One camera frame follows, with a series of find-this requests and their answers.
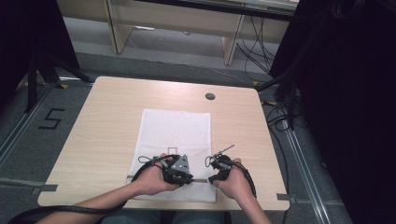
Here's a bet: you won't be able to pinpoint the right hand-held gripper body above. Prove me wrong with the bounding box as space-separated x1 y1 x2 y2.
205 144 236 182

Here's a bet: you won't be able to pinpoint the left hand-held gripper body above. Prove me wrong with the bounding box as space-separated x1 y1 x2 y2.
161 154 194 187

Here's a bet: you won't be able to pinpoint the white towel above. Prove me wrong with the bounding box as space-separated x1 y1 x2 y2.
125 108 218 203

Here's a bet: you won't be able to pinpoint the person's right hand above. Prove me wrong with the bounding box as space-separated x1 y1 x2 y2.
214 157 250 202

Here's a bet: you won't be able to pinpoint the person's left hand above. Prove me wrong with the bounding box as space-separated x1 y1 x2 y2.
131 152 181 197

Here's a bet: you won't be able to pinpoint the person's legs in jeans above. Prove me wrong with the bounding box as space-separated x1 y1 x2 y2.
101 209 226 224

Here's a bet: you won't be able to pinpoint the black metal stand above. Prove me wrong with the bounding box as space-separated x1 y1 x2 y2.
255 70 301 132

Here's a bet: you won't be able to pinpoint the black curtain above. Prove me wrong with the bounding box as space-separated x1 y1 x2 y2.
268 0 396 224
0 0 80 108

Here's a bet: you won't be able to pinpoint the light wooden desk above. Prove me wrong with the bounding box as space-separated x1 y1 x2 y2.
55 0 300 66

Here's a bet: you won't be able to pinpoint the black tripod stand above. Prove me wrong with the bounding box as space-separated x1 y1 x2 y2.
23 50 94 115

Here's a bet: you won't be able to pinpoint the right hand-held gripper black cable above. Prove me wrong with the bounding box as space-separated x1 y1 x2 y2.
233 161 258 200

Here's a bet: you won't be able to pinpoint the black floor cables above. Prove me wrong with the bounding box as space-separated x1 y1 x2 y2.
261 99 309 224

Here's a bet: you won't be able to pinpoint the metal floor rail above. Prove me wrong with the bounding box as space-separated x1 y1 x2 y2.
0 83 54 170
282 124 332 224

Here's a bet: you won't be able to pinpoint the black cables under desk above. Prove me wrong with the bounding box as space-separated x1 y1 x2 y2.
235 15 277 77

